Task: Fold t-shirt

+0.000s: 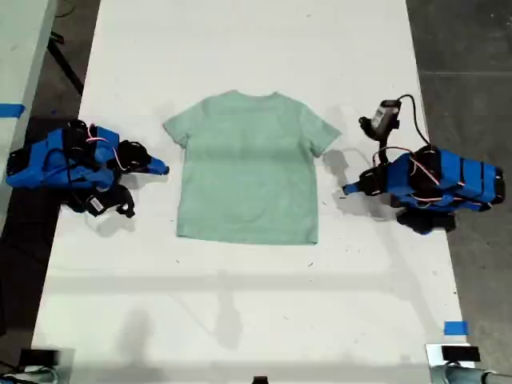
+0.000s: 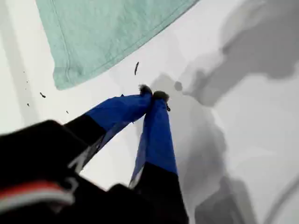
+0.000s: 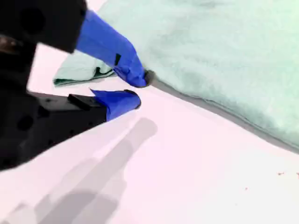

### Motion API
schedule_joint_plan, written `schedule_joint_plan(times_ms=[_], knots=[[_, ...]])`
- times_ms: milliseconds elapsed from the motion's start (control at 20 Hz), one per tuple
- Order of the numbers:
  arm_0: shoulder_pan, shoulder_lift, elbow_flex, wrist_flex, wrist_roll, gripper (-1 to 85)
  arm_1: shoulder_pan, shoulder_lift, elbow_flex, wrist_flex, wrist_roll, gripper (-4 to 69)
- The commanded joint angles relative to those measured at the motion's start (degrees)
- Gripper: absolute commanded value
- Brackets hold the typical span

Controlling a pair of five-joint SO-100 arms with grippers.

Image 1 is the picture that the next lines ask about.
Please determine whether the pale green t-shirt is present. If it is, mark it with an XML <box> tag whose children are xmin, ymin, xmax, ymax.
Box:
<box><xmin>162</xmin><ymin>90</ymin><xmax>343</xmax><ymax>245</ymax></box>

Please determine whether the black stand leg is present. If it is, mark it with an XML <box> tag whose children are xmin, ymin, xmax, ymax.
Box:
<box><xmin>46</xmin><ymin>33</ymin><xmax>86</xmax><ymax>96</ymax></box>

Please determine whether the pale side table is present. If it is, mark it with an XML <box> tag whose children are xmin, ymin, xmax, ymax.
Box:
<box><xmin>0</xmin><ymin>0</ymin><xmax>59</xmax><ymax>237</ymax></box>

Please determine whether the short blue tape strip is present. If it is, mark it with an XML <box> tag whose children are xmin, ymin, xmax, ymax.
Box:
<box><xmin>443</xmin><ymin>320</ymin><xmax>470</xmax><ymax>337</ymax></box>

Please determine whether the silver metal plate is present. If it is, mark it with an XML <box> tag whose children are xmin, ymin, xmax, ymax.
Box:
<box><xmin>30</xmin><ymin>346</ymin><xmax>76</xmax><ymax>384</ymax></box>
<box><xmin>425</xmin><ymin>342</ymin><xmax>478</xmax><ymax>370</ymax></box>

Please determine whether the black box on metal plate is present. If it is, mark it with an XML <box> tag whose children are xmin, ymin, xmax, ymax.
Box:
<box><xmin>441</xmin><ymin>346</ymin><xmax>481</xmax><ymax>363</ymax></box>
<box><xmin>18</xmin><ymin>349</ymin><xmax>61</xmax><ymax>366</ymax></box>

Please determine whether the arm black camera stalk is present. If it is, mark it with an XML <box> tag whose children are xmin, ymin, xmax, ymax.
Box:
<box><xmin>371</xmin><ymin>138</ymin><xmax>390</xmax><ymax>166</ymax></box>

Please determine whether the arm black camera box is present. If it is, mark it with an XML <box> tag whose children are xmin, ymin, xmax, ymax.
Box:
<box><xmin>358</xmin><ymin>99</ymin><xmax>401</xmax><ymax>141</ymax></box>
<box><xmin>85</xmin><ymin>185</ymin><xmax>136</xmax><ymax>219</ymax></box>

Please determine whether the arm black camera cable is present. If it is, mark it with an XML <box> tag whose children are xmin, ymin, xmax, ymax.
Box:
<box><xmin>394</xmin><ymin>94</ymin><xmax>432</xmax><ymax>146</ymax></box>
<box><xmin>42</xmin><ymin>150</ymin><xmax>95</xmax><ymax>201</ymax></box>

